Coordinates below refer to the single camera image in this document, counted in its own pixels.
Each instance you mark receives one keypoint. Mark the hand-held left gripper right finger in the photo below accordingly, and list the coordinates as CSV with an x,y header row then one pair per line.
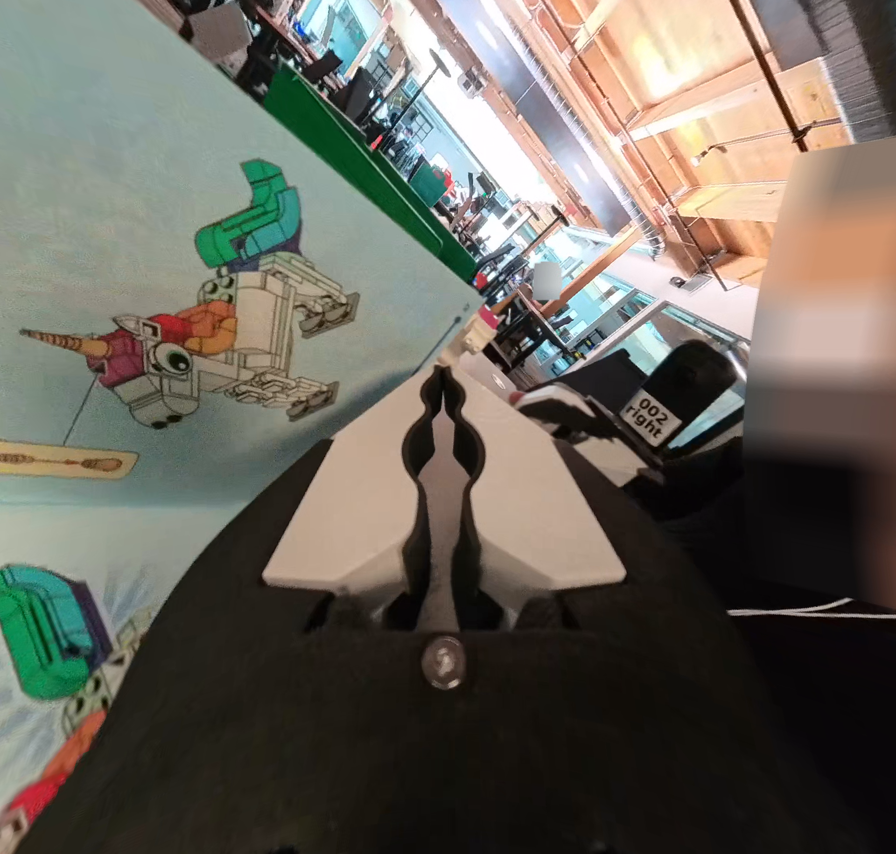
x,y
539,511

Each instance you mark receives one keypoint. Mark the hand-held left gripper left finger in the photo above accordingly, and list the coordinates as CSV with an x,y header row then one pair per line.
x,y
336,511

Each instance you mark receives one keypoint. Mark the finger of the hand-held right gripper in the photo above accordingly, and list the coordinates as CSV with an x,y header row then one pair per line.
x,y
556,399
616,459

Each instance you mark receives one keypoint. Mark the lego instruction booklet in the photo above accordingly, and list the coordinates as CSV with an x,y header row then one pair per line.
x,y
140,168

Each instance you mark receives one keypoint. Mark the green cardboard box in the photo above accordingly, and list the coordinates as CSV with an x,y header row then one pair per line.
x,y
364,161

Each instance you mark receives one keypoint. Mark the black floor lamp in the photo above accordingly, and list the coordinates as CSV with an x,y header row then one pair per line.
x,y
428,84

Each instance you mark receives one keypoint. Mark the ribbed metal duct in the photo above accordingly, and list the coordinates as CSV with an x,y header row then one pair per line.
x,y
647,228

